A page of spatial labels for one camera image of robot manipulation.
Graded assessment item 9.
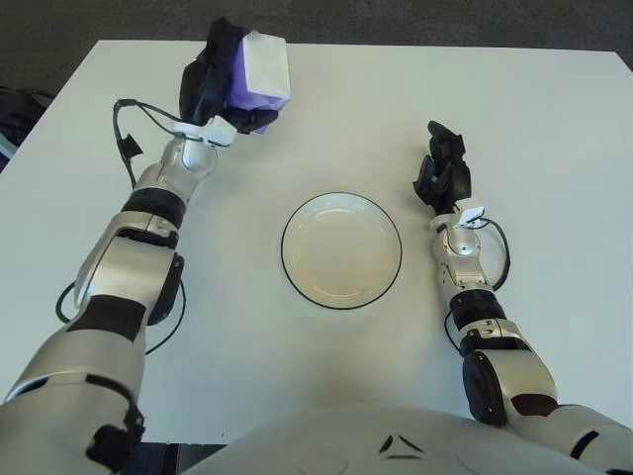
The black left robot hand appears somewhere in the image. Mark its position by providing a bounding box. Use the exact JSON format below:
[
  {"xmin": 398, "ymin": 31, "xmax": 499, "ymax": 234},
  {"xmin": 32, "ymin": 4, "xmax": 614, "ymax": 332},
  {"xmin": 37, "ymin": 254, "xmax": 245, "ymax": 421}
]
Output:
[{"xmin": 178, "ymin": 17, "xmax": 281, "ymax": 135}]

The grey robot torso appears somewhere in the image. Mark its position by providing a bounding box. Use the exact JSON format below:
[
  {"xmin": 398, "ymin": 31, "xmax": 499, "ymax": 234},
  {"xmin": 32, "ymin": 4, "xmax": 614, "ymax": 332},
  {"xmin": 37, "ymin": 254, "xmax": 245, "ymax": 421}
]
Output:
[{"xmin": 182, "ymin": 403, "xmax": 629, "ymax": 475}]

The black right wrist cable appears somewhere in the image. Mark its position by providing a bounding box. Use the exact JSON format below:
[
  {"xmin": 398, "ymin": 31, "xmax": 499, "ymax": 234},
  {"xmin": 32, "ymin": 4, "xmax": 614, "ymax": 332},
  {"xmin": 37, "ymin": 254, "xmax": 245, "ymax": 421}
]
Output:
[{"xmin": 443, "ymin": 217, "xmax": 510, "ymax": 357}]

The dark bag on floor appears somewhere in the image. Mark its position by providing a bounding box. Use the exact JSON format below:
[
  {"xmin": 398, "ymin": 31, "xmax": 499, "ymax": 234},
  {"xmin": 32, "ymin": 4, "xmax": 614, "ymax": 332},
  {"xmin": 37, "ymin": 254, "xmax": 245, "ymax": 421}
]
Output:
[{"xmin": 0, "ymin": 86, "xmax": 54, "ymax": 162}]

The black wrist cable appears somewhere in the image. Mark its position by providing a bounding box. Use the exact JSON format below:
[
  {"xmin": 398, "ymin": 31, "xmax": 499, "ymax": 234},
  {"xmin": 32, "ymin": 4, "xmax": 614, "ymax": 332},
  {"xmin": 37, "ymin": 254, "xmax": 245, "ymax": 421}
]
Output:
[
  {"xmin": 443, "ymin": 217, "xmax": 510, "ymax": 357},
  {"xmin": 54, "ymin": 98, "xmax": 192, "ymax": 355}
]

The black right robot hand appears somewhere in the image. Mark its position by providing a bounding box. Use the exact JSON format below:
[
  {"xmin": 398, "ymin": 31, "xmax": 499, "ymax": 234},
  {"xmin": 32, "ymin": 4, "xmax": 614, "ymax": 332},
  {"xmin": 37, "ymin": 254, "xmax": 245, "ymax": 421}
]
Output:
[{"xmin": 412, "ymin": 119, "xmax": 474, "ymax": 215}]

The purple tissue paper pack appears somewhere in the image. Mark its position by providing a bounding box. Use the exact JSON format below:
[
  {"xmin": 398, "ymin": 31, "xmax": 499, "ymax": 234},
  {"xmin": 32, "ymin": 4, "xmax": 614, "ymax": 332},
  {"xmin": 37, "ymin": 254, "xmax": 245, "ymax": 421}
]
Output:
[{"xmin": 225, "ymin": 30, "xmax": 293, "ymax": 136}]

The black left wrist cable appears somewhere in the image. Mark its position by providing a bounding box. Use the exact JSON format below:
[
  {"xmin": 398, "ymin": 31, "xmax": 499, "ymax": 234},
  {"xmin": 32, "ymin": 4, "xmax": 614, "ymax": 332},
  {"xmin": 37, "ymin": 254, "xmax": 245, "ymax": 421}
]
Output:
[{"xmin": 54, "ymin": 98, "xmax": 192, "ymax": 355}]

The white plate with black rim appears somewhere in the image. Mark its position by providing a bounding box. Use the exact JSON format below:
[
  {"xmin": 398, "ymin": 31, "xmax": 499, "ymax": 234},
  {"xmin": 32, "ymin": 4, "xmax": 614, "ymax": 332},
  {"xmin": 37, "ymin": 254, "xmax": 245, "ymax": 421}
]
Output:
[{"xmin": 280, "ymin": 192, "xmax": 405, "ymax": 312}]

